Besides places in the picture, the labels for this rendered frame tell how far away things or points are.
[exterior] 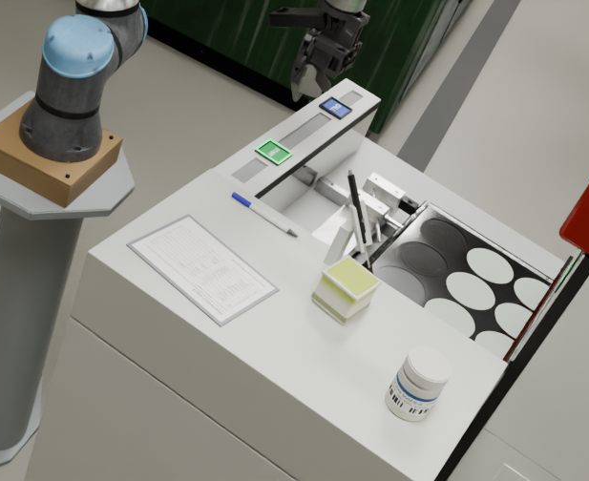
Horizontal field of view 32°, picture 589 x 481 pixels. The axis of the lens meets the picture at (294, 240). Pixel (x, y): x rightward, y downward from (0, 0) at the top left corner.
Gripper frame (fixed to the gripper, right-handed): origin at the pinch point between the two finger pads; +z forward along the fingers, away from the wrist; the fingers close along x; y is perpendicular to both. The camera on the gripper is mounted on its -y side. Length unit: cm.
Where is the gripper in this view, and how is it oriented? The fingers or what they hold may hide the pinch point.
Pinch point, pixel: (294, 93)
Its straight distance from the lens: 192.1
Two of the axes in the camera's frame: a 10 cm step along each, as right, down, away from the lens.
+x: 4.8, -4.2, 7.7
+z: -3.2, 7.3, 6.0
